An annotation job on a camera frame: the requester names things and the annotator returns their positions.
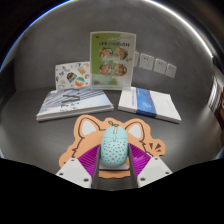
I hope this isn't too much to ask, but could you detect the green food menu stand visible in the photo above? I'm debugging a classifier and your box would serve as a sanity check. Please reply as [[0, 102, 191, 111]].
[[89, 31, 137, 92]]

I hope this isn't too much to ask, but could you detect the mint green perforated computer mouse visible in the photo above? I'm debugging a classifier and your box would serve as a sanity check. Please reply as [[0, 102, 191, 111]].
[[99, 125, 130, 168]]

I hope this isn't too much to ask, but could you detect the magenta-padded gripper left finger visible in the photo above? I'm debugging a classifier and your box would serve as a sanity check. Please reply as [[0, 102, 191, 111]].
[[55, 143, 102, 190]]

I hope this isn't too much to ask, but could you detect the white book with blue band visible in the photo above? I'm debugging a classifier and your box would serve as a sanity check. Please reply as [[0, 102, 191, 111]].
[[117, 86, 182, 124]]

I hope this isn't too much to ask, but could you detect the white sticker sheet card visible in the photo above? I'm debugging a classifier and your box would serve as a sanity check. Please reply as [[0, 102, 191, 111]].
[[54, 61, 92, 91]]

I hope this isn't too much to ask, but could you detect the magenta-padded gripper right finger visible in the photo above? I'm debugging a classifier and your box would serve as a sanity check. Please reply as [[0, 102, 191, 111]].
[[127, 143, 174, 189]]

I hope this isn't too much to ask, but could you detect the white wall outlet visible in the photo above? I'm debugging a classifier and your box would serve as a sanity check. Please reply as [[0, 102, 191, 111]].
[[138, 53, 155, 71], [153, 58, 168, 76], [165, 63, 178, 79], [133, 51, 140, 67]]

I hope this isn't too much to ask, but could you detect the grey striped cover book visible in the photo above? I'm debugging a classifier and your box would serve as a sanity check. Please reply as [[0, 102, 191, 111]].
[[35, 87, 115, 122]]

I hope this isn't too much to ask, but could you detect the orange corgi-shaped mouse pad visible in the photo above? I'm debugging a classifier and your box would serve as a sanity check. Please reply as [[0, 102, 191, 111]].
[[58, 114, 167, 179]]

